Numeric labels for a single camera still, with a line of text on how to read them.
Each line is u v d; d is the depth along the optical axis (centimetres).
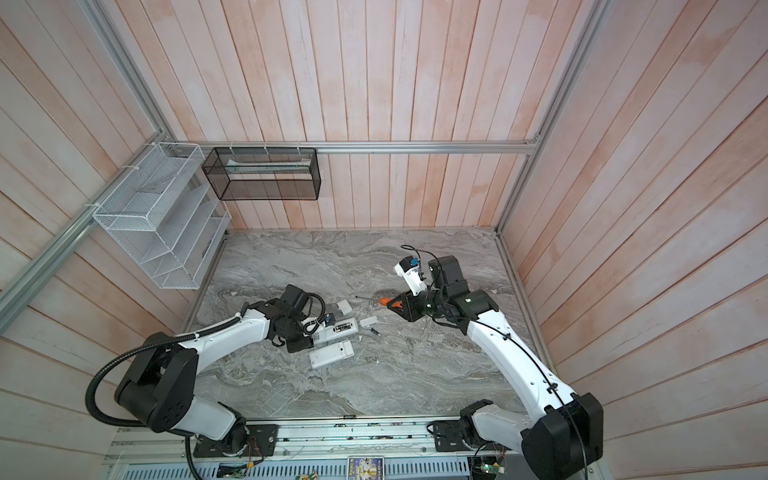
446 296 58
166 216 73
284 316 68
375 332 93
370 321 95
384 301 76
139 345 45
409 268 67
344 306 98
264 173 104
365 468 69
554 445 38
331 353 86
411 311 66
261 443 73
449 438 73
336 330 88
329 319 80
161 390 43
